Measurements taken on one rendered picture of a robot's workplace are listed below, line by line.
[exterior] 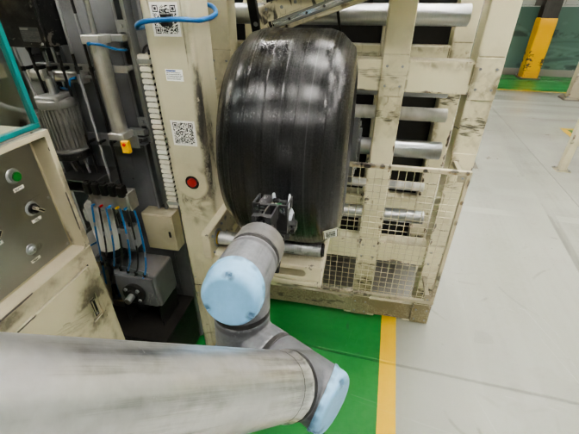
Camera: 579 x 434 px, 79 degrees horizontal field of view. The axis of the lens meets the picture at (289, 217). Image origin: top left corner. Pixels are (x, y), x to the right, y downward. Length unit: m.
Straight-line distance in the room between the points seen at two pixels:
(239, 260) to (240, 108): 0.41
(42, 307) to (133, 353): 0.91
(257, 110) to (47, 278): 0.75
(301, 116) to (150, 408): 0.63
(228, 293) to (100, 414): 0.28
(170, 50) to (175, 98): 0.12
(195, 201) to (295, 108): 0.54
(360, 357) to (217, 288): 1.51
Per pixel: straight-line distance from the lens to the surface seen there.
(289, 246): 1.07
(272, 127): 0.79
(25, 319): 1.17
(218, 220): 1.15
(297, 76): 0.82
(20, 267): 1.18
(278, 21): 1.35
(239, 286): 0.49
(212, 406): 0.33
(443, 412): 1.90
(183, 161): 1.14
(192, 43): 1.02
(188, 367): 0.32
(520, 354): 2.27
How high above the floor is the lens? 1.56
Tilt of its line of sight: 32 degrees down
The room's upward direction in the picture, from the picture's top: straight up
